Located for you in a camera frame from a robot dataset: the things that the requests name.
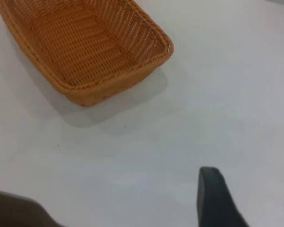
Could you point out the orange woven wicker basket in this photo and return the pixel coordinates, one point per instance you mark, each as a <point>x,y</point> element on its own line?
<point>85,47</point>

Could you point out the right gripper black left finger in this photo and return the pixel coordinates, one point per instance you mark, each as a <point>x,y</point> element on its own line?
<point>215,201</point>

